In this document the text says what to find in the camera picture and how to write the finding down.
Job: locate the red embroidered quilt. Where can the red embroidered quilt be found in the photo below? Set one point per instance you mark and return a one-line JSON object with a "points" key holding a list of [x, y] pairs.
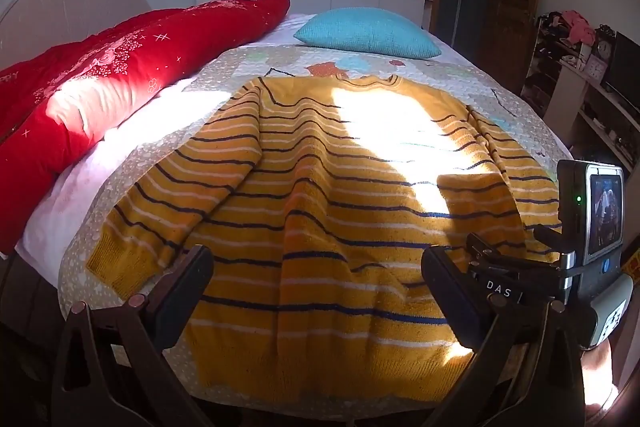
{"points": [[115, 77]]}

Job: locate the brown wooden door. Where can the brown wooden door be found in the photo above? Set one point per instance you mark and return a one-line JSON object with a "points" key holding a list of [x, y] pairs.
{"points": [[510, 12]]}

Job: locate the patterned quilted bedspread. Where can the patterned quilted bedspread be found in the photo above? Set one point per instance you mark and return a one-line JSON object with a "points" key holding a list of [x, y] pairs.
{"points": [[440, 77]]}

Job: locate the white shelf unit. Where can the white shelf unit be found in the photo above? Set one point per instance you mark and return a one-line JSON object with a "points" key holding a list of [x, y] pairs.
{"points": [[585, 97]]}

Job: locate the small table clock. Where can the small table clock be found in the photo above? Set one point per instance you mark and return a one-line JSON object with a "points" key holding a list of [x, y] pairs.
{"points": [[605, 49]]}

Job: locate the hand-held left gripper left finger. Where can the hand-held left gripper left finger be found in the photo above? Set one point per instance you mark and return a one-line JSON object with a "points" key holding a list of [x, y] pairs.
{"points": [[186, 287]]}

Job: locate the black television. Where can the black television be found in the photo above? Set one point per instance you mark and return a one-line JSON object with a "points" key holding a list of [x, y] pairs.
{"points": [[625, 67]]}

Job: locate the person's right forearm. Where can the person's right forearm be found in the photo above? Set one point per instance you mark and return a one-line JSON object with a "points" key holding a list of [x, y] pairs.
{"points": [[600, 377]]}

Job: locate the teal pillow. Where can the teal pillow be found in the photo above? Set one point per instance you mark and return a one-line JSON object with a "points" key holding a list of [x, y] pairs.
{"points": [[367, 32]]}

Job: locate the pink cloth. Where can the pink cloth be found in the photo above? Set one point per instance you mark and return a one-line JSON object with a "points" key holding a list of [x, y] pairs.
{"points": [[580, 27]]}

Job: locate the white bed sheet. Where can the white bed sheet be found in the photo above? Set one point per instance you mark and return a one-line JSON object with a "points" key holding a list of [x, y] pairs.
{"points": [[80, 192]]}

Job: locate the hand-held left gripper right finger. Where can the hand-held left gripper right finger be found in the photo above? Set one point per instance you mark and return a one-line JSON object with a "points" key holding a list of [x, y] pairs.
{"points": [[444, 288]]}

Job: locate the white rounded headboard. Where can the white rounded headboard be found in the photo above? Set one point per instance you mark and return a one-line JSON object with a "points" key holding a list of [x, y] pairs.
{"points": [[65, 7]]}

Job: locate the yellow striped sweater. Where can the yellow striped sweater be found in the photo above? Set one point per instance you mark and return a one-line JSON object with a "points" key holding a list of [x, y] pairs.
{"points": [[325, 217]]}

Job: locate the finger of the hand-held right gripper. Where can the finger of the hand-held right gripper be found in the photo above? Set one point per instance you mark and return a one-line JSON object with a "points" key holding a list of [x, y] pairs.
{"points": [[492, 249], [552, 239]]}

